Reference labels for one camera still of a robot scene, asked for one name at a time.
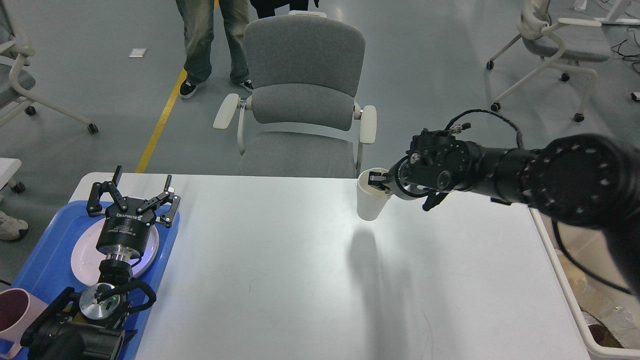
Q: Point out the crushed red can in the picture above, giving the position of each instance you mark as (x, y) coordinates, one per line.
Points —
(598, 333)

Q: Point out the person in black clothes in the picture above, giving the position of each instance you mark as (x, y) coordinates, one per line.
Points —
(266, 8)

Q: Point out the white chair left background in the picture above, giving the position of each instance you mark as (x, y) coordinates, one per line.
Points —
(16, 84)

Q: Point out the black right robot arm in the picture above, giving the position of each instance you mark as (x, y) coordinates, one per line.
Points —
(585, 180)

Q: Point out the pink mug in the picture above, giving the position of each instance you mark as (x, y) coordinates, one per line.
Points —
(18, 310)

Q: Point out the foil with brown napkin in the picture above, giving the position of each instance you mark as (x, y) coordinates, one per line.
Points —
(607, 339)

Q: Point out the white chair background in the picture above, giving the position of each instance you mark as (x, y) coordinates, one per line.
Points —
(562, 43)
(16, 84)

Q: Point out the aluminium foil sheet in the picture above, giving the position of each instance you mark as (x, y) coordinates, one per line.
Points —
(617, 319)

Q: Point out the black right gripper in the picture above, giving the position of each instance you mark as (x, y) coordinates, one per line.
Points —
(391, 182)

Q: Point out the beige plastic bin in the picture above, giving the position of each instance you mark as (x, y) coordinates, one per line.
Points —
(595, 351)

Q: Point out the white chair right background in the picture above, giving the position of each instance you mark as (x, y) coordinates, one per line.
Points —
(562, 43)

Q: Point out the pink plate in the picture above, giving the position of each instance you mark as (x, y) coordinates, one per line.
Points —
(85, 258)

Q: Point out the brown paper bag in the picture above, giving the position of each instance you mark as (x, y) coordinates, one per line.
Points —
(578, 280)

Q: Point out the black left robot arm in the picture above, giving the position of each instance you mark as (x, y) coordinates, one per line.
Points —
(104, 320)

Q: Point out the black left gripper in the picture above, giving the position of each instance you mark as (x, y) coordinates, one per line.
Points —
(125, 230)

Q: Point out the grey office chair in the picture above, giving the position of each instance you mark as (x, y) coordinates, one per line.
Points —
(305, 69)

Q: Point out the white shoe left edge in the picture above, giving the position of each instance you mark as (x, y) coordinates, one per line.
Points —
(12, 229)

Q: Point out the white paper cup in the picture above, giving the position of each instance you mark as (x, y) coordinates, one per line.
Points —
(370, 200)

